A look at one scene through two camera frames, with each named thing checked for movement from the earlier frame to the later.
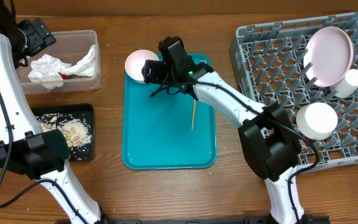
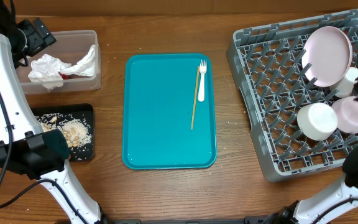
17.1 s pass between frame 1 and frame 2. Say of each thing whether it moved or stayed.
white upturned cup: stayed
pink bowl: moved
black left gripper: stayed
